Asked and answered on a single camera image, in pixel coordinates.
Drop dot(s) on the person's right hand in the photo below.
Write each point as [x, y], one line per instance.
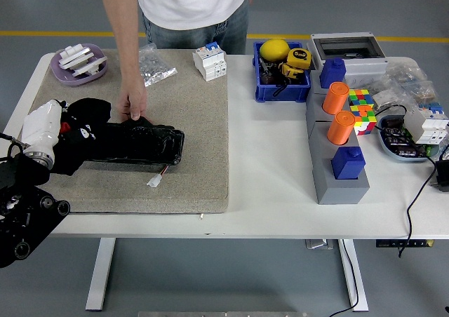
[133, 99]

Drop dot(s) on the person's right forearm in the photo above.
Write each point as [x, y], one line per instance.
[122, 33]

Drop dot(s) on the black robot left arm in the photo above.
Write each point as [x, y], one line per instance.
[21, 226]

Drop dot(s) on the black table control panel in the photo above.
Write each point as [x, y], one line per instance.
[386, 243]

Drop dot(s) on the clear bag of screws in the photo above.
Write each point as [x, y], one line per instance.
[158, 68]

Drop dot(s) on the white plastic clip piece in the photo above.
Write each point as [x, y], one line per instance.
[92, 65]

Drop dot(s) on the person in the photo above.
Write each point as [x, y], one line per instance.
[193, 1]

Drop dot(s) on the yellow lemon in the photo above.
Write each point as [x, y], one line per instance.
[273, 50]

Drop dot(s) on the grey-brown mat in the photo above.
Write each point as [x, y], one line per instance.
[193, 120]

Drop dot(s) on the yellow round tape measure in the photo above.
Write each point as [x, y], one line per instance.
[298, 57]

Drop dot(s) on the white blue circuit breaker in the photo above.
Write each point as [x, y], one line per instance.
[210, 62]
[426, 124]

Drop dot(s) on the purple plastic tray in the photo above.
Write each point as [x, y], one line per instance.
[58, 70]

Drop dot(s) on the dark small tool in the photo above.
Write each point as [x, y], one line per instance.
[267, 74]

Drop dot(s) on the white table leg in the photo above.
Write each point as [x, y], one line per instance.
[363, 301]
[100, 278]

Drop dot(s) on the yellow black tape measure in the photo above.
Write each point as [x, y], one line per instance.
[291, 71]

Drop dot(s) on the blue plastic bin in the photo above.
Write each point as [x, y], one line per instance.
[280, 93]

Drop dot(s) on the blue block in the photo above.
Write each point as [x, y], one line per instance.
[347, 166]
[331, 73]

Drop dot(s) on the black power adapter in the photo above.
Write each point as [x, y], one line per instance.
[443, 176]

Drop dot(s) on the orange cylinder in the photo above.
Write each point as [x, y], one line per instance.
[340, 129]
[335, 99]

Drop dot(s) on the colourful puzzle cube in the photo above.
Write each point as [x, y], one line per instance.
[365, 120]
[359, 97]

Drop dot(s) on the grey peg holder base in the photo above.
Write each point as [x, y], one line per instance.
[336, 192]

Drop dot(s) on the blue-grey tray of electronics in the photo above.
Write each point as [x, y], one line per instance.
[389, 152]

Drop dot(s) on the clear bag of small parts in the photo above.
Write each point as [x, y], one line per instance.
[407, 76]

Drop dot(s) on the grey electrical enclosure box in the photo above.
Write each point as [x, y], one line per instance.
[365, 68]

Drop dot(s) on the silver metal bracket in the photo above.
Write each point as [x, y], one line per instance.
[317, 244]

